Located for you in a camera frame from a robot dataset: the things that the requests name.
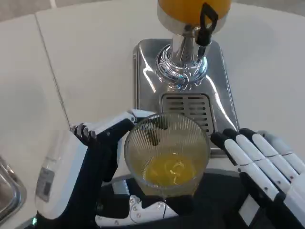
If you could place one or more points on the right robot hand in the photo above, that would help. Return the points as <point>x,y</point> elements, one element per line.
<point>259,157</point>

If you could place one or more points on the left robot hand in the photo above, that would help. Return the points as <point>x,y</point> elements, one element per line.
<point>97,152</point>

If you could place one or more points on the clear ribbed glass cup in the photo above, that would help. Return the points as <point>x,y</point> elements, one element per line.
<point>190,140</point>

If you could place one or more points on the slotted steel drip grid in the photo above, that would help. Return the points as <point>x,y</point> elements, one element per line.
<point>188,105</point>

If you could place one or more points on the steel drip tray base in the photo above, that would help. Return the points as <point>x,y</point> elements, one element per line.
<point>147,78</point>

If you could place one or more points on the steel tray with rounded rim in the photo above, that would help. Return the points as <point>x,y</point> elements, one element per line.
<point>9,188</point>

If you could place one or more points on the black tap lever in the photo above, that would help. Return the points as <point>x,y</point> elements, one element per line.
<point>205,35</point>

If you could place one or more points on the orange juice dispenser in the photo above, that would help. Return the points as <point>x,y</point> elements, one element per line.
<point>181,14</point>

